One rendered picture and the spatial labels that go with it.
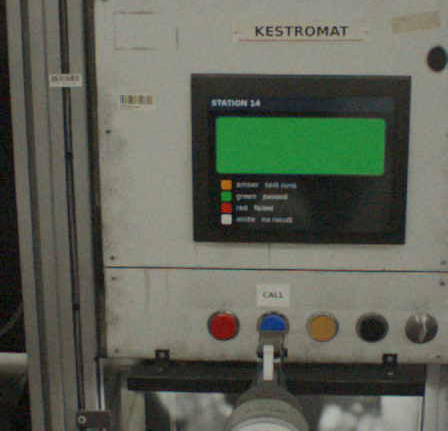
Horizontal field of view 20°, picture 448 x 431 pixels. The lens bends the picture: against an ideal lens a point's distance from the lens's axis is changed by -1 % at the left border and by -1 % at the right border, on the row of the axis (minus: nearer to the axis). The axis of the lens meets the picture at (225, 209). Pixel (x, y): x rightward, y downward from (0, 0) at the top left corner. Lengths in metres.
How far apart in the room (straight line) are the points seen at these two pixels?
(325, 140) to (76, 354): 0.42
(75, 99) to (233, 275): 0.28
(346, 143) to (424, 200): 0.12
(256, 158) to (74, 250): 0.26
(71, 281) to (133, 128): 0.22
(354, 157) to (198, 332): 0.30
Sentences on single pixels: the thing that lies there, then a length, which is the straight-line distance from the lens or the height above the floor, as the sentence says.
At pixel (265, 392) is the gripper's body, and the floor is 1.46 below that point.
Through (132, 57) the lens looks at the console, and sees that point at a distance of 1.44.
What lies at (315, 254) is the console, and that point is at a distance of 1.49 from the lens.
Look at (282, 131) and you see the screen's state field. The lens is 1.42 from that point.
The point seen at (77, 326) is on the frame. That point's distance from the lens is 1.56.
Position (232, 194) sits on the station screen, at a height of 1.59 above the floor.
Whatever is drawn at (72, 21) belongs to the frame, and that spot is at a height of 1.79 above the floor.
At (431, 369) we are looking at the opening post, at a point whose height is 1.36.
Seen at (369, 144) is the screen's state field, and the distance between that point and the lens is 1.42.
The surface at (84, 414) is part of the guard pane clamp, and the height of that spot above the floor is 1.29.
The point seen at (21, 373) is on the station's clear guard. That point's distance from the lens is 1.63.
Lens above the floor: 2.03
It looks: 18 degrees down
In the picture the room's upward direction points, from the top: straight up
